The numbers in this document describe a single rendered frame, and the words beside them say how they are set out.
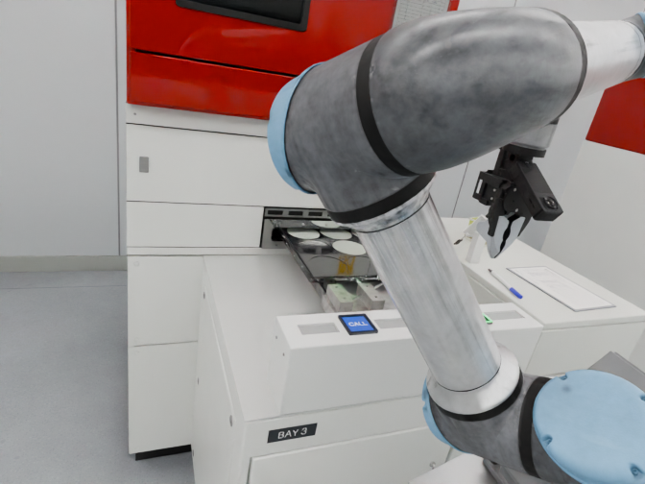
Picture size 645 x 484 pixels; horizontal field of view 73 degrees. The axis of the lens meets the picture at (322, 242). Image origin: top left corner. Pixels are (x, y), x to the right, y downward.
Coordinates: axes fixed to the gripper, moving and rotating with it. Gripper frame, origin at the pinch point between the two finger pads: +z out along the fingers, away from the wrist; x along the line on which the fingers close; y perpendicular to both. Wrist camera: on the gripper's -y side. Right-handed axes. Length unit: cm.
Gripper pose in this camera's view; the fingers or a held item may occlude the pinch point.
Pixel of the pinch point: (497, 254)
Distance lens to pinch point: 88.0
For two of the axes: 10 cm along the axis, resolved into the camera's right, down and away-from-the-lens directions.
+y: -3.4, -4.1, 8.5
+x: -9.3, -0.1, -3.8
